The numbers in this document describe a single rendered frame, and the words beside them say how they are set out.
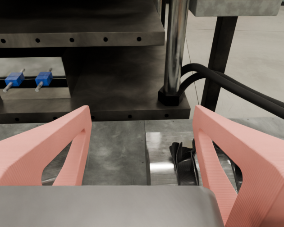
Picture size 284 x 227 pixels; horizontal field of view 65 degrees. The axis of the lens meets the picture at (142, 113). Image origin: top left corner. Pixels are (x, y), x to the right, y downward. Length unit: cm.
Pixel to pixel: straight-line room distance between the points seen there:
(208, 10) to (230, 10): 8
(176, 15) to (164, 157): 44
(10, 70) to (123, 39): 43
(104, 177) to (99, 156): 8
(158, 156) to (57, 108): 53
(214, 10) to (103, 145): 60
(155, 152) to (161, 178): 6
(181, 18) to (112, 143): 43
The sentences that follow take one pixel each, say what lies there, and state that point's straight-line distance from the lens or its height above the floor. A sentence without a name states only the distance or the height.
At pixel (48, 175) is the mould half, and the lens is 50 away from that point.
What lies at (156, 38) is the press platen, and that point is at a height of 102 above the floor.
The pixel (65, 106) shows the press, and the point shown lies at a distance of 90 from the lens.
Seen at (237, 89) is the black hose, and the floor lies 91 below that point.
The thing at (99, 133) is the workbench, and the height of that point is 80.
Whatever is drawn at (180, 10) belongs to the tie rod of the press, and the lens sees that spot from 73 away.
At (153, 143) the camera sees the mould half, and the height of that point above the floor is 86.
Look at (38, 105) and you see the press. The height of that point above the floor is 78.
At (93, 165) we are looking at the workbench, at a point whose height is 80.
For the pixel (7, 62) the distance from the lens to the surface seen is 94.
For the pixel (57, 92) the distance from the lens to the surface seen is 94.
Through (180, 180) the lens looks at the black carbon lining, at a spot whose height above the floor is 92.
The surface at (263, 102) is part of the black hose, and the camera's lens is 77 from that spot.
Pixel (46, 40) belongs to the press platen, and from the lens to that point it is 87.
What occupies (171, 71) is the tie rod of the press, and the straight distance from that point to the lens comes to 80.
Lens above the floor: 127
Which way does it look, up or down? 37 degrees down
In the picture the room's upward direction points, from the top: straight up
